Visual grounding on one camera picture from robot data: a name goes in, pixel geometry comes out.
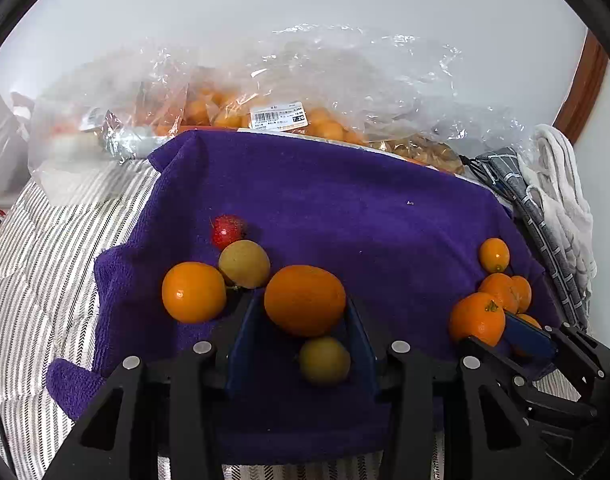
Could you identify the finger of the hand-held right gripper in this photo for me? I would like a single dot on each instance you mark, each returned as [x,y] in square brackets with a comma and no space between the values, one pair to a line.
[550,402]
[527,335]

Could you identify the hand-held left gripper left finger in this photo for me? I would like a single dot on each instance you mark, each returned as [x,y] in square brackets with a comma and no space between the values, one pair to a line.
[240,350]

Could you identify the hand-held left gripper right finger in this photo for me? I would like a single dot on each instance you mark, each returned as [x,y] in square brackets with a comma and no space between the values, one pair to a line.
[360,350]

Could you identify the small orange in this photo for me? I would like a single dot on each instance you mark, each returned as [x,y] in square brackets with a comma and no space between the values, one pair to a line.
[524,292]
[499,291]
[529,320]

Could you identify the mandarin with green stem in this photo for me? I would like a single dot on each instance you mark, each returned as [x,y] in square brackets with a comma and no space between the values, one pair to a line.
[477,319]

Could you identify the large orange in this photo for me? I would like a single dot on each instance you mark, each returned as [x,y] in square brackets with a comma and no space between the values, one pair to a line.
[305,300]

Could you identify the round orange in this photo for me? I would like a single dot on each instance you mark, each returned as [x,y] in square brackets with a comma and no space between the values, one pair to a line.
[194,291]

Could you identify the bag of brown fruits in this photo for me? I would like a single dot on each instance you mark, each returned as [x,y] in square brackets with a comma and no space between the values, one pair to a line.
[430,152]

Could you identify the yellow-green round fruit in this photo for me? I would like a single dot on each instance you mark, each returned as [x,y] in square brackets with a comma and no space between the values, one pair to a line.
[325,360]

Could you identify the yellow-brown round fruit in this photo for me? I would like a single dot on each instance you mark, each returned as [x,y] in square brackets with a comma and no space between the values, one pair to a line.
[244,263]

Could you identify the oval kumquat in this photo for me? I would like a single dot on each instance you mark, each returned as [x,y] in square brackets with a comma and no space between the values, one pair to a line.
[494,255]

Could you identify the red fruit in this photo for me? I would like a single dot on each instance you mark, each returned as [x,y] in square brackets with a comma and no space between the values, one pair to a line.
[228,230]

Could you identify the grey checked cloth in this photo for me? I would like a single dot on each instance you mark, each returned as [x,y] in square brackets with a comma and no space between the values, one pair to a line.
[530,200]

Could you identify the white towel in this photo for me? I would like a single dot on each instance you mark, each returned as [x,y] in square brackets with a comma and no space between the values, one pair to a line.
[560,195]

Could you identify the purple towel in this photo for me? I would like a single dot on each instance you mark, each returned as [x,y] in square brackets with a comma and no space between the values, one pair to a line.
[335,200]

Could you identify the striped blanket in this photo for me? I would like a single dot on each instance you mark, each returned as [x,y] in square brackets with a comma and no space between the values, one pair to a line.
[45,270]

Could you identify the pile of small oranges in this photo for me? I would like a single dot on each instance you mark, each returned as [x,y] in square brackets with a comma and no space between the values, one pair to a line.
[325,127]

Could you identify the white price label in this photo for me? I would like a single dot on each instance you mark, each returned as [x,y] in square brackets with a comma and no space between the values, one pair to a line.
[279,117]

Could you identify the large clear plastic bag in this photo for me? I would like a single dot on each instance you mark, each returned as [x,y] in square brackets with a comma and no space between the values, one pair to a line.
[360,70]

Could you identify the crumpled clear plastic bag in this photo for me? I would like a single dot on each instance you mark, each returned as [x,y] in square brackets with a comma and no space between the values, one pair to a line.
[85,90]

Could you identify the grey plastic packaging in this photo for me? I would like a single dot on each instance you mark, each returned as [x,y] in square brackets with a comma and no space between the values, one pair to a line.
[0,150]

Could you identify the brown wooden door frame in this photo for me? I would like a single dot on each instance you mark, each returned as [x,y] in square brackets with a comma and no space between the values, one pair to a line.
[582,90]

